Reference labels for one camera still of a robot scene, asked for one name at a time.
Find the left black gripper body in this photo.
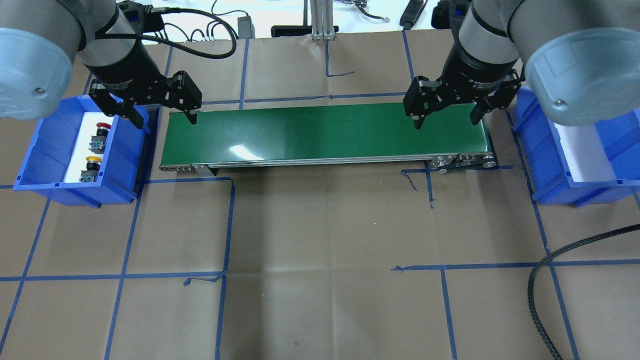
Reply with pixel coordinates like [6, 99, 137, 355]
[81, 40, 167, 106]

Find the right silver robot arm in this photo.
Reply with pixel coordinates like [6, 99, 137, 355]
[402, 0, 640, 129]

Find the black braided cable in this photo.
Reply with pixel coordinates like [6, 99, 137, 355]
[527, 223, 640, 360]

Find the black power adapter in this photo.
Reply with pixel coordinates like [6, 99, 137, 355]
[237, 15, 256, 39]

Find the yellow mushroom push button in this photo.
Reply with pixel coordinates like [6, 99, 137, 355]
[78, 155, 103, 183]

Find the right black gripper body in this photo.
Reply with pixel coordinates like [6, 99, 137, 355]
[438, 45, 515, 104]

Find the white foam pad bin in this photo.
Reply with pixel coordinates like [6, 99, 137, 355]
[62, 112, 115, 183]
[554, 124, 617, 183]

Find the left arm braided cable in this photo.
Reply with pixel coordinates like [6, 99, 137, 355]
[95, 7, 238, 60]

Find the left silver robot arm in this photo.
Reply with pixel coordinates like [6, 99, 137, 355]
[0, 0, 202, 129]

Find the red mushroom push button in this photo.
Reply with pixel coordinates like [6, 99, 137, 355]
[87, 121, 112, 155]

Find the green conveyor belt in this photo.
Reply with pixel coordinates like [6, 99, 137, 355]
[157, 102, 495, 173]

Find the white foam pad left bin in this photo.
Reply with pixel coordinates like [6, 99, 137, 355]
[62, 112, 115, 183]

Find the white foam pad right bin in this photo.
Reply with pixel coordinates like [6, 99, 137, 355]
[554, 124, 617, 183]

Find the right blue plastic bin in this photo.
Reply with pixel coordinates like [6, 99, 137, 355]
[514, 86, 640, 207]

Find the aluminium profile post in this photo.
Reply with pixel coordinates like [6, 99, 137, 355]
[308, 0, 336, 41]

